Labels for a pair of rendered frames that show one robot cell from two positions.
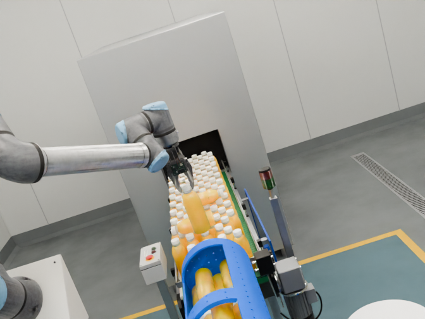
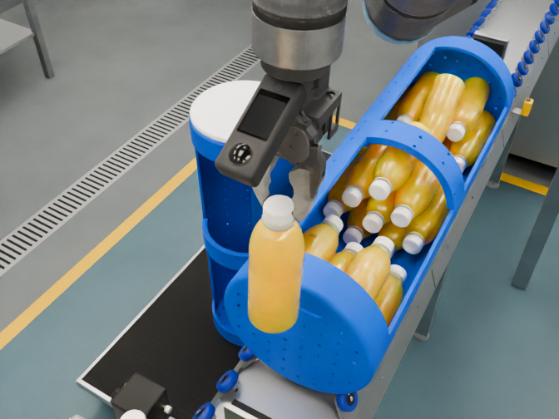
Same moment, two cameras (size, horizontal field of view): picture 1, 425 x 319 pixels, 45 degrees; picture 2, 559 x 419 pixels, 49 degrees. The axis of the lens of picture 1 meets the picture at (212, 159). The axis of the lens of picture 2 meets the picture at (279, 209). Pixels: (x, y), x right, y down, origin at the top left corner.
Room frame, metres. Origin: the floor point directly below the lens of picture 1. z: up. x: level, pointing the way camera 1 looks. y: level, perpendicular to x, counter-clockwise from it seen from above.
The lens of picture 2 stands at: (2.45, 0.40, 1.96)
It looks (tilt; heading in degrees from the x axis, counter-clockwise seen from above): 44 degrees down; 210
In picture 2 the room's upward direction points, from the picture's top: straight up
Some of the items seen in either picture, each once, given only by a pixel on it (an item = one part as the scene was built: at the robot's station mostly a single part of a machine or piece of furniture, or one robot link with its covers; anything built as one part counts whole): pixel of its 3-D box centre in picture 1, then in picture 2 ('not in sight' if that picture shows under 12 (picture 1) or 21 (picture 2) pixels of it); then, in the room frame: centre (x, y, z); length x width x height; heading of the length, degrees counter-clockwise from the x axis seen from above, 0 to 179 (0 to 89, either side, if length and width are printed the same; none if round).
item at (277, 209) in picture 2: (186, 188); (279, 213); (1.98, 0.14, 1.44); 0.04 x 0.04 x 0.02
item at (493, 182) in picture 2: not in sight; (509, 131); (0.02, 0.18, 0.31); 0.06 x 0.06 x 0.63; 0
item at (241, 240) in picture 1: (243, 252); not in sight; (2.17, 0.00, 1.00); 0.07 x 0.07 x 0.19
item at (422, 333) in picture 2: not in sight; (435, 282); (1.00, 0.19, 0.31); 0.06 x 0.06 x 0.63; 0
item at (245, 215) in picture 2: not in sight; (249, 229); (1.33, -0.35, 0.59); 0.28 x 0.28 x 0.88
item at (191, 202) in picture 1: (195, 209); (275, 268); (1.99, 0.13, 1.34); 0.07 x 0.07 x 0.19
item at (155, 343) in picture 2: not in sight; (264, 276); (1.10, -0.44, 0.08); 1.50 x 0.52 x 0.15; 179
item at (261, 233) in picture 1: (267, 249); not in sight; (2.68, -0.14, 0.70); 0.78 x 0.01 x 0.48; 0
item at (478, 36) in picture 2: not in sight; (485, 60); (0.72, 0.12, 1.00); 0.10 x 0.04 x 0.15; 90
